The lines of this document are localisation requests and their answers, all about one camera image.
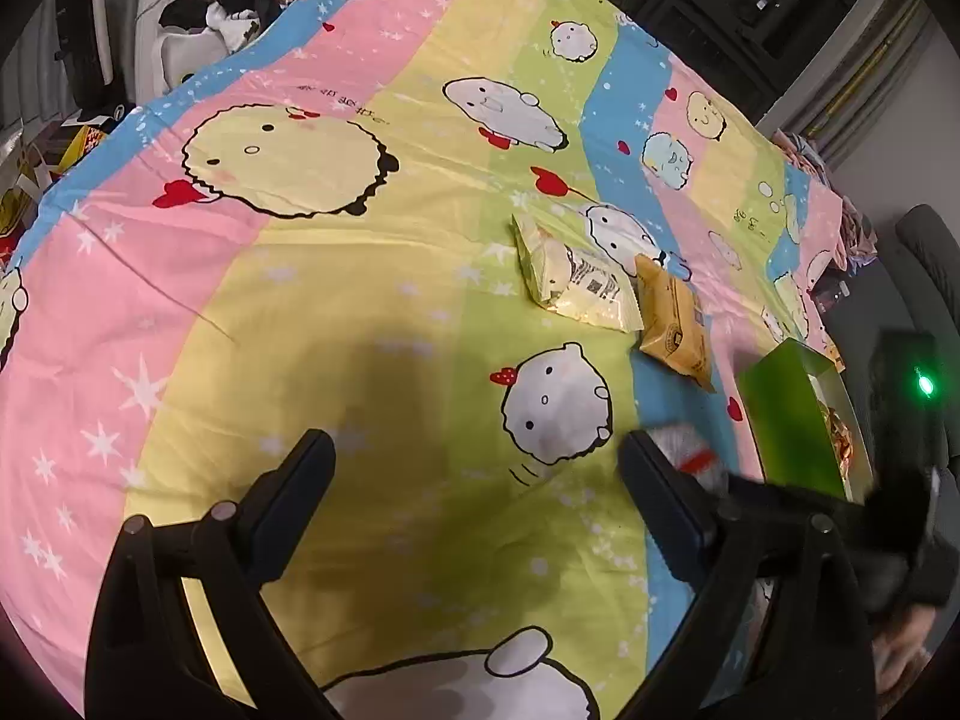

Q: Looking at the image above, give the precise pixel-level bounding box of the dark window frame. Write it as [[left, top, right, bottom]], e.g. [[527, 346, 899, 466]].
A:
[[622, 0, 901, 113]]

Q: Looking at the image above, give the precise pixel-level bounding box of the pale yellow snack packet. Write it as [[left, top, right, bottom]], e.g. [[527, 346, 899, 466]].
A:
[[511, 214, 646, 332]]

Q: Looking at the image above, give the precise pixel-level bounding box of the person's right hand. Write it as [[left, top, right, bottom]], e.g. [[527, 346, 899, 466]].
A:
[[870, 606, 938, 713]]

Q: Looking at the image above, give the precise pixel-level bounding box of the green cardboard box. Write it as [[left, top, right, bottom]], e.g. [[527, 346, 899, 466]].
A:
[[735, 337, 875, 503]]

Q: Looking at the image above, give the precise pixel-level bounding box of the pile of pastel clothes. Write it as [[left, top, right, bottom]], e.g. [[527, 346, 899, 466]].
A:
[[772, 127, 880, 271]]

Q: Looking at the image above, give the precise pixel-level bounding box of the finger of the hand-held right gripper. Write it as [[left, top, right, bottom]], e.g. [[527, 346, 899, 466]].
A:
[[724, 469, 878, 524]]

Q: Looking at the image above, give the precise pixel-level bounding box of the plastic bottle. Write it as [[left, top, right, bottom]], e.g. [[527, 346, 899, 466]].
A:
[[814, 272, 854, 312]]

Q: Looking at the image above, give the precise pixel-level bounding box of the printed striped blanket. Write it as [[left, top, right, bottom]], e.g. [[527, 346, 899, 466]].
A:
[[0, 0, 871, 720]]

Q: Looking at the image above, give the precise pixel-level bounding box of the striped curtain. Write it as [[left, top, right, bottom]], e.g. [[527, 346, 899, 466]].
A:
[[757, 0, 947, 166]]

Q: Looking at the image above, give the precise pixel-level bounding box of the white laundry basket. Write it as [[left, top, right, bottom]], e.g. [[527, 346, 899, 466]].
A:
[[154, 21, 235, 89]]

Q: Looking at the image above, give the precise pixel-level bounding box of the dark gold snack wrapper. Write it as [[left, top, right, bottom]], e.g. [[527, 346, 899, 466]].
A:
[[820, 399, 857, 467]]

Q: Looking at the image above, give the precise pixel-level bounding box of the orange snack packet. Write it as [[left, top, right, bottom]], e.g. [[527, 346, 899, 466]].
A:
[[634, 253, 717, 393]]

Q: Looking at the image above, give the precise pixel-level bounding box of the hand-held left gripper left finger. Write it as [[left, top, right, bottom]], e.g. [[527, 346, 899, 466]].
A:
[[84, 429, 338, 720]]

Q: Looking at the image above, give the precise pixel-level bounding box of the yellow bag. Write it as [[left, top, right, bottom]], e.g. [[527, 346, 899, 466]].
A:
[[64, 124, 115, 167]]

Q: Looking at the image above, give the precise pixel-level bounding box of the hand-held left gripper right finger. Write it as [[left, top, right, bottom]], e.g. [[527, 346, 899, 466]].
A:
[[619, 431, 878, 720]]

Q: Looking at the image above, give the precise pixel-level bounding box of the red white snack packet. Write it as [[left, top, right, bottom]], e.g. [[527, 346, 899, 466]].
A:
[[649, 424, 730, 494]]

